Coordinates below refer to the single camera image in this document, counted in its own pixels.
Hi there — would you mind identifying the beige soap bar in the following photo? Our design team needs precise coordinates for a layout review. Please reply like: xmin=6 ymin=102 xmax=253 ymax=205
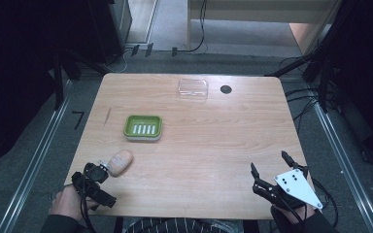
xmin=107 ymin=149 xmax=134 ymax=178

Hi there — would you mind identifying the white floor cable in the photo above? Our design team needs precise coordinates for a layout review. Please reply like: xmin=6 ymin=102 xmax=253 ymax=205
xmin=102 ymin=48 xmax=134 ymax=74

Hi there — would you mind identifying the black floor cable bundle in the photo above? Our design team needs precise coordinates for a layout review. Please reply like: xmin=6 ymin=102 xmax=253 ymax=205
xmin=278 ymin=55 xmax=329 ymax=134

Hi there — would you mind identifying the hand-held gripper cable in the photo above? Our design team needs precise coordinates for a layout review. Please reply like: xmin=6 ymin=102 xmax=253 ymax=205
xmin=310 ymin=177 xmax=340 ymax=228
xmin=78 ymin=163 xmax=97 ymax=233

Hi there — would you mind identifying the black hanging cable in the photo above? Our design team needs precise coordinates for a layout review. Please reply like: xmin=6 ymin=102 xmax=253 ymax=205
xmin=176 ymin=0 xmax=209 ymax=54

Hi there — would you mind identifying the black cabinet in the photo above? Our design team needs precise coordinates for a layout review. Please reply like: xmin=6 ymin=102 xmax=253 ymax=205
xmin=86 ymin=0 xmax=133 ymax=64

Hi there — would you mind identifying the black metal stand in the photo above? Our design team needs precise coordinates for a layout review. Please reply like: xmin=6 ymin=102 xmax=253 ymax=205
xmin=51 ymin=48 xmax=111 ymax=112
xmin=264 ymin=32 xmax=338 ymax=114

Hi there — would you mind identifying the green soap dish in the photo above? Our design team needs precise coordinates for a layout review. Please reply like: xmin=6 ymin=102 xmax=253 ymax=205
xmin=122 ymin=115 xmax=163 ymax=142

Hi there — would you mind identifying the white bench frame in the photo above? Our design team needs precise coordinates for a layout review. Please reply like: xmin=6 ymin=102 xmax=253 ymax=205
xmin=186 ymin=0 xmax=343 ymax=55

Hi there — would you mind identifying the person's left hand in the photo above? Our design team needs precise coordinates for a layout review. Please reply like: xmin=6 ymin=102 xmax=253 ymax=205
xmin=49 ymin=183 xmax=99 ymax=223

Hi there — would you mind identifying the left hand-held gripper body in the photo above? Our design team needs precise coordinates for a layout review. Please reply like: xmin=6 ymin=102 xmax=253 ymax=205
xmin=71 ymin=162 xmax=118 ymax=210

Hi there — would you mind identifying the person's striped clothing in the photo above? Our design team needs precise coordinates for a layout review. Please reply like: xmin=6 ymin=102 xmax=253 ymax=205
xmin=123 ymin=216 xmax=241 ymax=233

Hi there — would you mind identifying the person's right hand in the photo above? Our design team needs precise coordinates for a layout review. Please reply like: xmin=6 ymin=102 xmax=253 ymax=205
xmin=269 ymin=203 xmax=319 ymax=228

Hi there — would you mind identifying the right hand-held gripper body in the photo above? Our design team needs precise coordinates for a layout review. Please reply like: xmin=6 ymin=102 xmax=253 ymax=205
xmin=252 ymin=166 xmax=324 ymax=211

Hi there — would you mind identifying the clear plastic lid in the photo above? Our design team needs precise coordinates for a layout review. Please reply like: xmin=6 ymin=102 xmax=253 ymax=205
xmin=177 ymin=78 xmax=210 ymax=100

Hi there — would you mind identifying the metal floor rail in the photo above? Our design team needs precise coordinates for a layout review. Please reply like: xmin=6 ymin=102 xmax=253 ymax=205
xmin=0 ymin=80 xmax=73 ymax=233
xmin=306 ymin=84 xmax=373 ymax=233

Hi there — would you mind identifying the left hand-held gripper cable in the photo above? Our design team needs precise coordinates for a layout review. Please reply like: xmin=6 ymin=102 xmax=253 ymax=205
xmin=78 ymin=163 xmax=97 ymax=233

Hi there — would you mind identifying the right hand-held gripper cable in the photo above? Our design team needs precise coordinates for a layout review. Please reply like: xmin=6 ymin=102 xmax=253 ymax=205
xmin=310 ymin=177 xmax=340 ymax=228

